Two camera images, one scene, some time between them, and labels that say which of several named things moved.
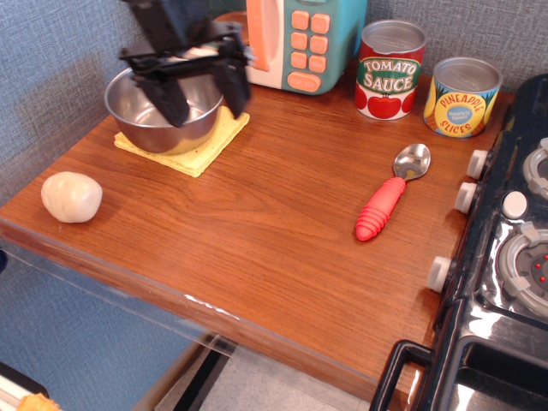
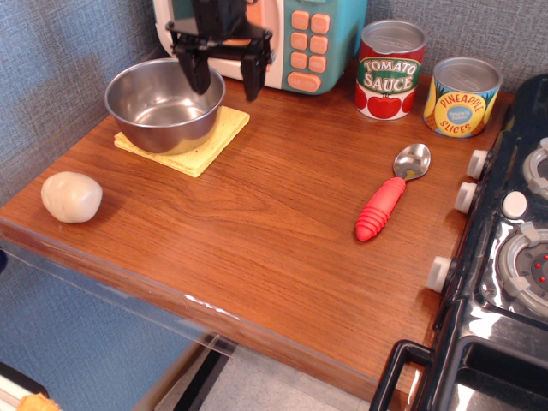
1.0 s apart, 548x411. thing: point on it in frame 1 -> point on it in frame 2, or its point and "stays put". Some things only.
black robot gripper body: (183, 38) -> (219, 29)
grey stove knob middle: (464, 196) stays put
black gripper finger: (231, 58) -> (253, 69)
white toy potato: (71, 197) stays put
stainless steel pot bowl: (145, 130) stays put
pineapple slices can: (461, 96) stays put
